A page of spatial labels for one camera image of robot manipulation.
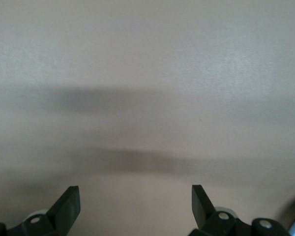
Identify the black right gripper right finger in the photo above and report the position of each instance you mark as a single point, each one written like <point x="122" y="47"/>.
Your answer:
<point x="201" y="209"/>

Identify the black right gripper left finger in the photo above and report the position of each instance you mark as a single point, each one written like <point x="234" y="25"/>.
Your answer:
<point x="64" y="209"/>

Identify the brown table mat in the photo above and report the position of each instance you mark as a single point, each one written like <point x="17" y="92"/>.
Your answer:
<point x="147" y="61"/>

